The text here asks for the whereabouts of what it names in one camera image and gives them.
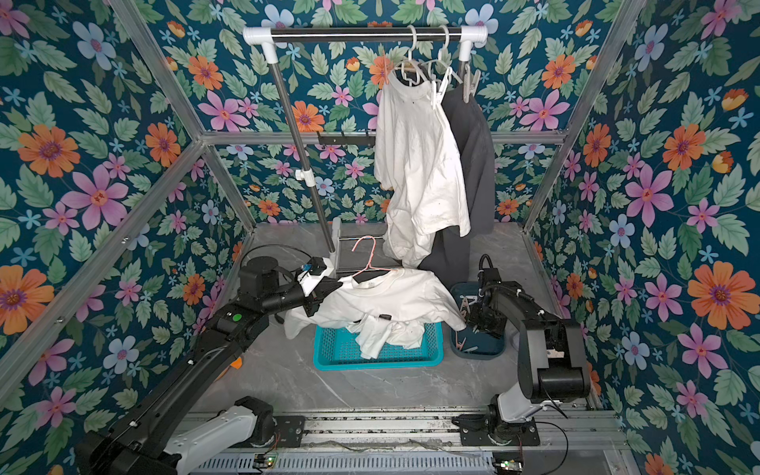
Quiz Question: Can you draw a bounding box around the white garment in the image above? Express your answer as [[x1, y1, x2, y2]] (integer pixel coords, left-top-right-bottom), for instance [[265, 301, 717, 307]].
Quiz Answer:
[[374, 74, 471, 268], [284, 268, 466, 359]]

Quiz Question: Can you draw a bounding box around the white steel clothes rack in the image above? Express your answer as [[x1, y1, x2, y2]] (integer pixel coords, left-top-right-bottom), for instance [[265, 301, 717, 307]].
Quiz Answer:
[[243, 26, 488, 253]]

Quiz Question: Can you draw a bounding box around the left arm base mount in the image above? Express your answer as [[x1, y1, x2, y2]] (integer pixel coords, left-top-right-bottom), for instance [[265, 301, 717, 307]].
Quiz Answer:
[[232, 415, 306, 449]]

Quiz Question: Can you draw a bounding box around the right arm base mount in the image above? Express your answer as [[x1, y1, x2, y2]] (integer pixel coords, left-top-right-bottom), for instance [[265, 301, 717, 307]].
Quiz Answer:
[[452, 414, 540, 448]]

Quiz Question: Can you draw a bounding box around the black wall hook rail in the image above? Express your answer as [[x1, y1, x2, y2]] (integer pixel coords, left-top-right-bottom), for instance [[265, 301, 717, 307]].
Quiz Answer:
[[317, 132, 376, 146]]

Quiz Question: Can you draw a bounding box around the dark grey t-shirt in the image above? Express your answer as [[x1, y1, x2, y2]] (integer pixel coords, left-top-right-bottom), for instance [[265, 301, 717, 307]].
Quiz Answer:
[[419, 85, 496, 288]]

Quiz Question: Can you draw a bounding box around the teal laundry basket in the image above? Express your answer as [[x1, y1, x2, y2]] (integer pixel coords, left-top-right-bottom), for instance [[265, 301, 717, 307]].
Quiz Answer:
[[314, 324, 445, 371]]

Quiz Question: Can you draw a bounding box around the pink wire hanger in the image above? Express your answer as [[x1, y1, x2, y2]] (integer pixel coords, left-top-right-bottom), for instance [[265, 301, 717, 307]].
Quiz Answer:
[[350, 235, 393, 283]]

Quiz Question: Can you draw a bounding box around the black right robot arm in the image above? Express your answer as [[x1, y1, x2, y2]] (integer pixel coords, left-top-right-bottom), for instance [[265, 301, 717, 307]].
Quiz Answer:
[[466, 253, 592, 429]]

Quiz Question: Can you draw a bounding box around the white plastic hanger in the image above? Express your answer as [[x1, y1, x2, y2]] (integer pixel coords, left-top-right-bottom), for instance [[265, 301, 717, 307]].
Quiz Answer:
[[422, 26, 462, 89], [393, 25, 426, 87]]

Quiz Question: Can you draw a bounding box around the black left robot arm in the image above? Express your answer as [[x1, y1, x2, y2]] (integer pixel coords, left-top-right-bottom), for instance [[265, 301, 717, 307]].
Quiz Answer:
[[75, 256, 340, 474]]

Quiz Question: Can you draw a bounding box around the dark teal clothespin tray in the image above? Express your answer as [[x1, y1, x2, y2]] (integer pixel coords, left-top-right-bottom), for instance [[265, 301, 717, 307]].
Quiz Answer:
[[449, 282, 505, 360]]

